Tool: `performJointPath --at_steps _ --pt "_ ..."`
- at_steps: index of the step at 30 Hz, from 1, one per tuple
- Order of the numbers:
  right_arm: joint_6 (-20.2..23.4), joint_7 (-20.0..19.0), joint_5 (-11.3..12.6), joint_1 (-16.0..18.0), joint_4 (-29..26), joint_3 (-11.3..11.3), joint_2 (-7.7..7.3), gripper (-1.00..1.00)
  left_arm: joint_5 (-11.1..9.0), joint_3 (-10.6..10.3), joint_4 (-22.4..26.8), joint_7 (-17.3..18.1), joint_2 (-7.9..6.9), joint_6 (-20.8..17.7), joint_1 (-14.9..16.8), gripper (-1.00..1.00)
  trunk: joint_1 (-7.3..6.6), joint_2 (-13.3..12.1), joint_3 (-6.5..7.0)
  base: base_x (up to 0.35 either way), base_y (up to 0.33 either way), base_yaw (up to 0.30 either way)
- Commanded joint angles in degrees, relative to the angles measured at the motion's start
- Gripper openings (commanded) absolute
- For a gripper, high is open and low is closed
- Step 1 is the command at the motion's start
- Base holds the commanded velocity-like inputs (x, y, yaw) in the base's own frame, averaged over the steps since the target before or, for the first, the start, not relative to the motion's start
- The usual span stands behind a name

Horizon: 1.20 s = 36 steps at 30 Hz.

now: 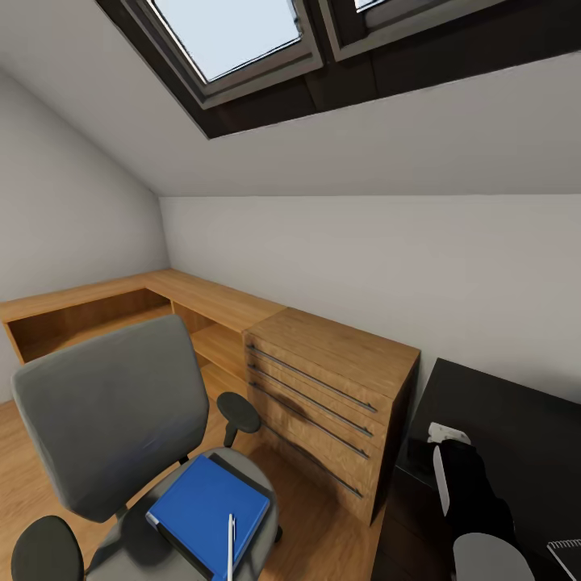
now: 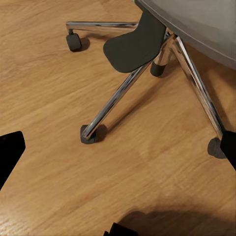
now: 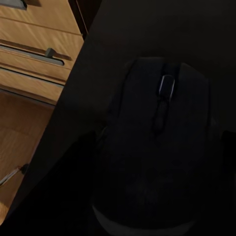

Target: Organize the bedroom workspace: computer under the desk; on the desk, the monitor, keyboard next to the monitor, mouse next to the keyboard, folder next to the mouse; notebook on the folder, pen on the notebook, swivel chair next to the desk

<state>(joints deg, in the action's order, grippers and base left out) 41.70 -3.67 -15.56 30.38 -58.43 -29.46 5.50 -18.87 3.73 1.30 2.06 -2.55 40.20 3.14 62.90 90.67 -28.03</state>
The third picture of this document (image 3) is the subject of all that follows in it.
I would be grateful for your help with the desk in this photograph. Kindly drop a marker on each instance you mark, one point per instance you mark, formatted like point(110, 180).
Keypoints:
point(200, 33)

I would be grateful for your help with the mouse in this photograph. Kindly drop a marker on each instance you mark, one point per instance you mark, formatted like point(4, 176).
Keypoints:
point(160, 151)

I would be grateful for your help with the swivel chair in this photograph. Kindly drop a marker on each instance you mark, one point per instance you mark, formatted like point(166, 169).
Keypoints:
point(14, 171)

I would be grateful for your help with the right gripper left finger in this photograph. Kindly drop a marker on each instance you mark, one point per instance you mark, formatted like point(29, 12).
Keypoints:
point(58, 205)

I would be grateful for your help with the cabinet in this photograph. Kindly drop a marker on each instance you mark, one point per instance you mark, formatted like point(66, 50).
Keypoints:
point(39, 43)

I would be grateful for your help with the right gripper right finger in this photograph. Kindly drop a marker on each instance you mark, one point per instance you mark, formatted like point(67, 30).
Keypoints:
point(229, 148)

